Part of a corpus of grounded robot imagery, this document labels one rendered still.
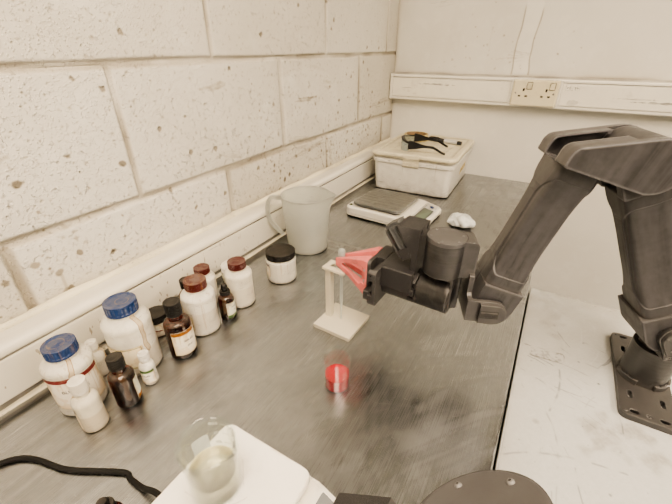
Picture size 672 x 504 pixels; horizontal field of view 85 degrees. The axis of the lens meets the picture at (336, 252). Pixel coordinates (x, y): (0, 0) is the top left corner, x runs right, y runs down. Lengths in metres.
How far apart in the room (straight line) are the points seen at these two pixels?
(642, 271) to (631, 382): 0.21
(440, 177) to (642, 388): 0.85
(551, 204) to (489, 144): 1.14
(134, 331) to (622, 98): 1.51
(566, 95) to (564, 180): 1.06
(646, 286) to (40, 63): 0.89
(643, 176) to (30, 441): 0.84
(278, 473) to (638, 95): 1.47
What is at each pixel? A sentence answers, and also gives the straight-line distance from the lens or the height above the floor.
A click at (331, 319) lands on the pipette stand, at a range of 0.73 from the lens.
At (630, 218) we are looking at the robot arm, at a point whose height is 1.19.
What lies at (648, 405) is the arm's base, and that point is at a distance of 0.75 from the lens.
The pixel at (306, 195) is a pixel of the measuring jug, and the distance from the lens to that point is 1.00.
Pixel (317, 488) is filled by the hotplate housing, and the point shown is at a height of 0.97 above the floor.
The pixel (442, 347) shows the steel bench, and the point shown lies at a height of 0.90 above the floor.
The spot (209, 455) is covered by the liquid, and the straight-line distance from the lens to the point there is 0.44.
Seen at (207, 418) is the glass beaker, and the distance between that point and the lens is 0.41.
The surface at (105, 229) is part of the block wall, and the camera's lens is 0.76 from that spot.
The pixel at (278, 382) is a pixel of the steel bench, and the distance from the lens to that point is 0.63.
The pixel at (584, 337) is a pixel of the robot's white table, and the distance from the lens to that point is 0.84.
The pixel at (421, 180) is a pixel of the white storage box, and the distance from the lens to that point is 1.36.
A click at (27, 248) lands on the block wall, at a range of 0.72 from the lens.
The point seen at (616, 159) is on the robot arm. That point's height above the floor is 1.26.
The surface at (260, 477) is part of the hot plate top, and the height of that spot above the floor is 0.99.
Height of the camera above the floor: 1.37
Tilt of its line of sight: 29 degrees down
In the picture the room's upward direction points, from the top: straight up
